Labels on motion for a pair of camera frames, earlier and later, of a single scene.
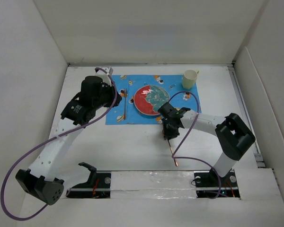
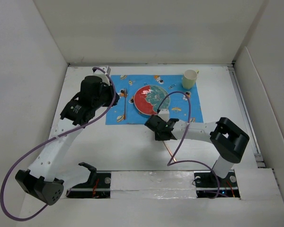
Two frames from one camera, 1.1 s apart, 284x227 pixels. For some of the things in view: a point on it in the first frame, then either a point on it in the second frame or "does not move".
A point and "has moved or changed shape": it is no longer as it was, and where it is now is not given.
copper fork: [125, 95] does not move
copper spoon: [175, 162] has moved or changed shape
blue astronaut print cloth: [126, 113] does not move
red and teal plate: [148, 99] does not move
